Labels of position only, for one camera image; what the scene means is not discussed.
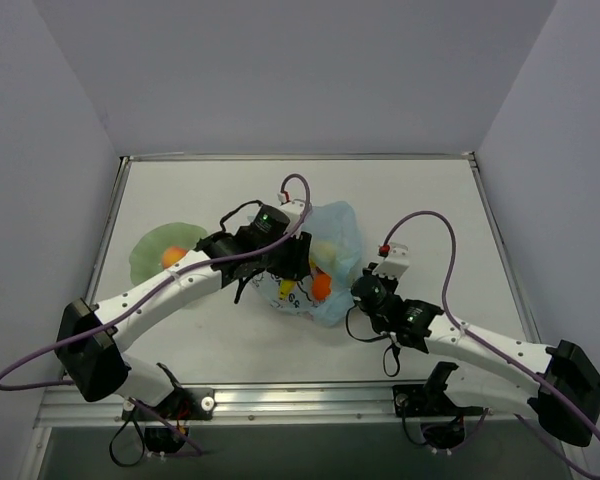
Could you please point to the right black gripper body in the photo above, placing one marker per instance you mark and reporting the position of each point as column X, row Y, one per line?
column 362, row 290

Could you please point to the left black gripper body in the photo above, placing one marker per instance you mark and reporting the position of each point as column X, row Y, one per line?
column 297, row 255

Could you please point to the small orange fake fruit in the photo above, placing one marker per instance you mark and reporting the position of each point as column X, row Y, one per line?
column 321, row 287

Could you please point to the blue translucent plastic bag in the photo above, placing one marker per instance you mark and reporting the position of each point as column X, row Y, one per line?
column 336, row 223

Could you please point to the orange fake peach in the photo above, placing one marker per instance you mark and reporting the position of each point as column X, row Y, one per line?
column 172, row 255

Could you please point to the yellow fake banana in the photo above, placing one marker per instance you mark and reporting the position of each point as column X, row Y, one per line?
column 285, row 288

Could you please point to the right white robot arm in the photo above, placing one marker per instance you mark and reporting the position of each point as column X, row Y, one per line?
column 557, row 385

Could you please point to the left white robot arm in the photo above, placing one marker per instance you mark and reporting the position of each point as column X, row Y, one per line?
column 93, row 341

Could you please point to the yellow fake fruit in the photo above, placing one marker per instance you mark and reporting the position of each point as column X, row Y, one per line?
column 324, row 253

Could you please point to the green glass bowl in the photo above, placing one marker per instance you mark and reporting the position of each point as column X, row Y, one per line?
column 145, row 258

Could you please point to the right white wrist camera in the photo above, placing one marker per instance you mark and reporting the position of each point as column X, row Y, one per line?
column 394, row 261

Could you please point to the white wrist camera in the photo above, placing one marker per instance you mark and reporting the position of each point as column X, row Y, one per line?
column 394, row 261
column 294, row 209

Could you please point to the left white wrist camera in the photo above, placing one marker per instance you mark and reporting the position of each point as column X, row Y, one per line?
column 294, row 209

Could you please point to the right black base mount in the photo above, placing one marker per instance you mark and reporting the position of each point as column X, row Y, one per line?
column 428, row 422

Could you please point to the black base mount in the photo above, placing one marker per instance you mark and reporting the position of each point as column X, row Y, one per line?
column 428, row 422
column 161, row 431

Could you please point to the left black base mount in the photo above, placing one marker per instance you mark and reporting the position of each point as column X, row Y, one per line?
column 161, row 431

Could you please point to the aluminium front rail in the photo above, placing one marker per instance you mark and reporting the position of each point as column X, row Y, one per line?
column 351, row 402

